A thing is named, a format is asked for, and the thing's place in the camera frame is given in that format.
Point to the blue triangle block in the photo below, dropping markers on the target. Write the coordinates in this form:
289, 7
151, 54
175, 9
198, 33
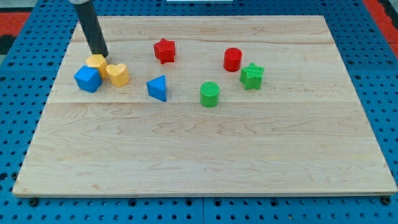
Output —
157, 88

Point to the blue cube block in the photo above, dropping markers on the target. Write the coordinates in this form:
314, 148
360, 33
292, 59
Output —
88, 79

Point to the light wooden board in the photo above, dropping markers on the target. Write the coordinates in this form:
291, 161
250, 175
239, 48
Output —
304, 133

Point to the green cylinder block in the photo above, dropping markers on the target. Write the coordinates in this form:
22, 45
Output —
209, 94

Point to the green star block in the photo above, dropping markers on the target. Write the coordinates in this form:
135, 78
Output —
251, 76

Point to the red cylinder block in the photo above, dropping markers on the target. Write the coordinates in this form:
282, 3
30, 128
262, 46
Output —
232, 59

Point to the red star block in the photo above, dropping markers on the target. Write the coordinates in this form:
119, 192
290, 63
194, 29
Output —
165, 51

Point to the yellow heart block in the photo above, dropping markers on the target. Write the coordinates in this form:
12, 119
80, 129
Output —
118, 74

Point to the yellow hexagon block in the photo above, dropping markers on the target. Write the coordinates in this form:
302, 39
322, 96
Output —
98, 62

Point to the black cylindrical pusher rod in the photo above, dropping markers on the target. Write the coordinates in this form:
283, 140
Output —
89, 22

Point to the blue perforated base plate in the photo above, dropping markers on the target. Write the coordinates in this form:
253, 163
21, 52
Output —
30, 67

